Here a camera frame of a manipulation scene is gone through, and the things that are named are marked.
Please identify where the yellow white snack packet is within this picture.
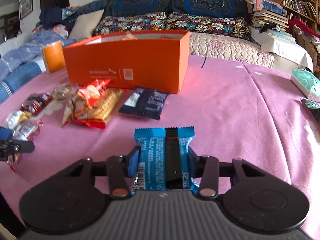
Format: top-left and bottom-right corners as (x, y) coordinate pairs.
(4, 111), (32, 130)

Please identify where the blue wafer bar packet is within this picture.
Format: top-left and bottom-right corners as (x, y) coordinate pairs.
(131, 126), (199, 193)

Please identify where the dark brown snack packet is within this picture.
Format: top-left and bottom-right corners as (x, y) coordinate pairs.
(20, 93), (53, 116)

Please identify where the red biscuit bag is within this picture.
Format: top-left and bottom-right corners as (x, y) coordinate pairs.
(61, 79), (127, 129)

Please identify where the dark navy snack packet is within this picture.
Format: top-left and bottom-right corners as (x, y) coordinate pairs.
(118, 87), (169, 120)

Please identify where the small clear cookie packet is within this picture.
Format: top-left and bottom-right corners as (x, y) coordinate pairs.
(51, 83), (79, 101)

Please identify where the pink tablecloth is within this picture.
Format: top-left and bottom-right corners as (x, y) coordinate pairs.
(1, 56), (319, 239)

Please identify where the blue striped bedding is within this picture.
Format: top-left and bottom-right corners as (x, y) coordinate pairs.
(0, 30), (75, 102)

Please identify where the orange white canister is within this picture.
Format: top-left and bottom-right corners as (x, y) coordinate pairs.
(41, 40), (66, 73)

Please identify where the orange cardboard box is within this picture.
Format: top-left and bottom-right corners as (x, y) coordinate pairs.
(63, 30), (190, 94)

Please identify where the quilted beige sofa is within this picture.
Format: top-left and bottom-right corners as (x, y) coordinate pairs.
(189, 33), (274, 68)

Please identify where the black phone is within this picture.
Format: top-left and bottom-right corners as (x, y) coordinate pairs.
(300, 98), (320, 127)

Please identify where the teal tissue pack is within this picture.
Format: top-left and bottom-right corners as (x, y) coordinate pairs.
(291, 69), (320, 102)

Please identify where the beige pillow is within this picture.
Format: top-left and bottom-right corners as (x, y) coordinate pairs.
(68, 10), (104, 41)

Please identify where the right floral cushion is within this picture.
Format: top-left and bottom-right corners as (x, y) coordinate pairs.
(165, 12), (251, 41)

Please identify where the floral cushion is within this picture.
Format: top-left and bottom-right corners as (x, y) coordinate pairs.
(93, 12), (167, 35)
(165, 12), (251, 41)

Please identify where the left floral cushion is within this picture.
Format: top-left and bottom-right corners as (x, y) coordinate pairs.
(93, 12), (167, 35)

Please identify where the stack of books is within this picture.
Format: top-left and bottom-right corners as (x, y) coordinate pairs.
(245, 0), (289, 33)

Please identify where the red blanket on chair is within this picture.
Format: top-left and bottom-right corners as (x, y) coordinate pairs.
(288, 18), (320, 38)

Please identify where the wooden bookshelf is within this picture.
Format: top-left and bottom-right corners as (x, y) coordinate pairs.
(274, 0), (319, 34)

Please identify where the small framed wall picture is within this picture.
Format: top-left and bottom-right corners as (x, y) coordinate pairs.
(19, 0), (33, 20)

